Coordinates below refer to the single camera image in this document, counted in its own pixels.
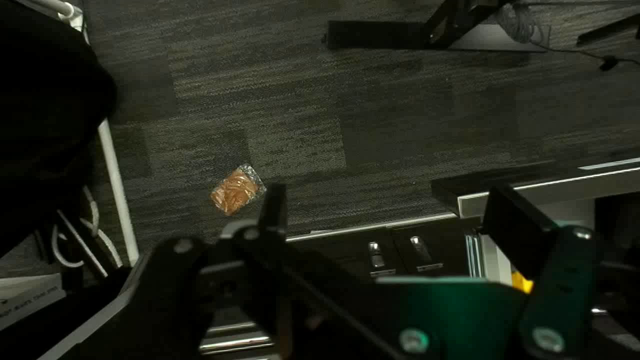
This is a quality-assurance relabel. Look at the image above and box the black bulky chair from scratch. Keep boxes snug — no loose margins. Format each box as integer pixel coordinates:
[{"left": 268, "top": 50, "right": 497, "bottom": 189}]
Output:
[{"left": 0, "top": 0, "right": 120, "bottom": 258}]

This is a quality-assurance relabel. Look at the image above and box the white frame bar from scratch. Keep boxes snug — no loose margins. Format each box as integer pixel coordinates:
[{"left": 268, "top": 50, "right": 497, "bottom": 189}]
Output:
[{"left": 18, "top": 0, "right": 142, "bottom": 269}]

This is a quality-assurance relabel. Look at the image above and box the orange snack packet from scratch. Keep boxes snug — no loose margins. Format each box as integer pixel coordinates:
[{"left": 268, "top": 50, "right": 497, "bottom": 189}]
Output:
[{"left": 207, "top": 165, "right": 268, "bottom": 219}]

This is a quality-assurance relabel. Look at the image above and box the black table base bar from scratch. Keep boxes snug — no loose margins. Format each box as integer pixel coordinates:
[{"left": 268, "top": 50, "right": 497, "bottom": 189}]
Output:
[{"left": 323, "top": 0, "right": 512, "bottom": 53}]

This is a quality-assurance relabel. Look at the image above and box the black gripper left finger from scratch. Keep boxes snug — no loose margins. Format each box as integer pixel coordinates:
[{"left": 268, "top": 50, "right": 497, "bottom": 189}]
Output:
[{"left": 106, "top": 184, "right": 299, "bottom": 360}]

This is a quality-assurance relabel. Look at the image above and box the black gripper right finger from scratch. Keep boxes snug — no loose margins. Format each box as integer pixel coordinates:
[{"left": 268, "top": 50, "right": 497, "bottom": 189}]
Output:
[{"left": 482, "top": 184, "right": 601, "bottom": 360}]

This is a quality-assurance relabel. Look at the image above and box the white looped cable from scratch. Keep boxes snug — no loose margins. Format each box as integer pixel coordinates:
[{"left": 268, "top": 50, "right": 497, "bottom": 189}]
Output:
[{"left": 50, "top": 184, "right": 126, "bottom": 271}]

